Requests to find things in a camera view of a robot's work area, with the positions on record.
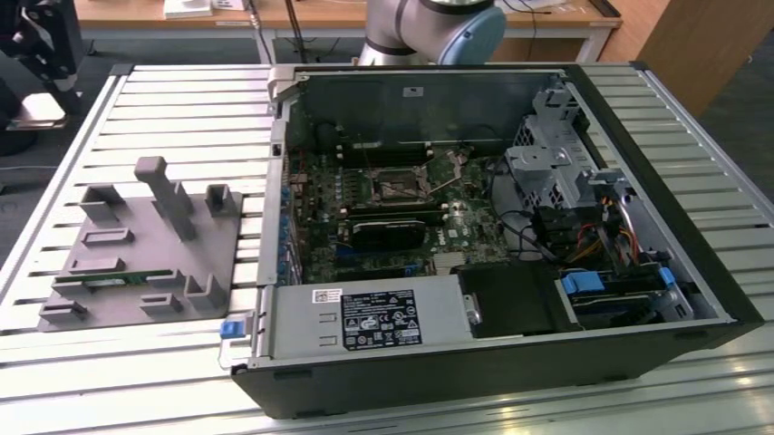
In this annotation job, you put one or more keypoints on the black plastic fan shroud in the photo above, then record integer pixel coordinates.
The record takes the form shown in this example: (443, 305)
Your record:
(513, 299)

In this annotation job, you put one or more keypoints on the silver square CPU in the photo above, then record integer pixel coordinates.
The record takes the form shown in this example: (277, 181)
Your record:
(38, 111)

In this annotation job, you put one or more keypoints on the white box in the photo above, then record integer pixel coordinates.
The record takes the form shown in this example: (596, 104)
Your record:
(186, 9)

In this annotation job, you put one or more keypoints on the small silver heat sink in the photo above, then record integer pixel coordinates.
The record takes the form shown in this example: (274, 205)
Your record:
(449, 263)

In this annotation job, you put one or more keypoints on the CPU socket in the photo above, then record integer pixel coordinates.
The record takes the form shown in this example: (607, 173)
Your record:
(399, 186)

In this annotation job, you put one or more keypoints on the blue case latch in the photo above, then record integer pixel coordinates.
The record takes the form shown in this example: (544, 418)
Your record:
(234, 329)

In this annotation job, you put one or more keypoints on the blue disk carrier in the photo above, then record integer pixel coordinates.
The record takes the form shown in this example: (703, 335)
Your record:
(581, 284)

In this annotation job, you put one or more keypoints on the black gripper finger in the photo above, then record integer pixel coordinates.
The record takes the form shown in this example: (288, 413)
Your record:
(69, 93)

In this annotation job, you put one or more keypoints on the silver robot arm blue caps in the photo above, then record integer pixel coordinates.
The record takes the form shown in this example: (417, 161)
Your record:
(423, 27)

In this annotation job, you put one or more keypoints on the black open PC case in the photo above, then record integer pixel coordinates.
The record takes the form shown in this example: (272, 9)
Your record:
(483, 380)

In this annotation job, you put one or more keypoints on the silver power supply unit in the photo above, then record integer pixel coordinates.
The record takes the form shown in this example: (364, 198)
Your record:
(301, 331)

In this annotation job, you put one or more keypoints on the blue plastic clip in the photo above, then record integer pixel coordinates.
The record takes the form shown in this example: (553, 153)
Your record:
(665, 278)

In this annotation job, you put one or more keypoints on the thin metal locking lever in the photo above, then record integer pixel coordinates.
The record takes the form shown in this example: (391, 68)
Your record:
(445, 181)

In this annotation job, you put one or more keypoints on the green RAM stick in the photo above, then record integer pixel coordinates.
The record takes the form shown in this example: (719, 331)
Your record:
(129, 277)

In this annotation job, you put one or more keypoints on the metal disk bay cage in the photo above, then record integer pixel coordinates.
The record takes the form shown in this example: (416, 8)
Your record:
(544, 163)

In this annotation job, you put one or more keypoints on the grey plastic parts rack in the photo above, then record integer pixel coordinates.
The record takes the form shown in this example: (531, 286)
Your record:
(150, 254)

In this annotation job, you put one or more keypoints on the black RAM slot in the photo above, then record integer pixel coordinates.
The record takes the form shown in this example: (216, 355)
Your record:
(392, 214)
(392, 154)

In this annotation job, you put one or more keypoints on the green motherboard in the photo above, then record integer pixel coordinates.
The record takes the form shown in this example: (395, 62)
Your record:
(471, 226)

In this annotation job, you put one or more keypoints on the black graphics card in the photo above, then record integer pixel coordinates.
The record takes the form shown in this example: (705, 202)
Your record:
(387, 234)

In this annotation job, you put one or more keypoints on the wooden cabinet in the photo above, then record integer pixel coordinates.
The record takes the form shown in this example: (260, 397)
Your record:
(707, 50)

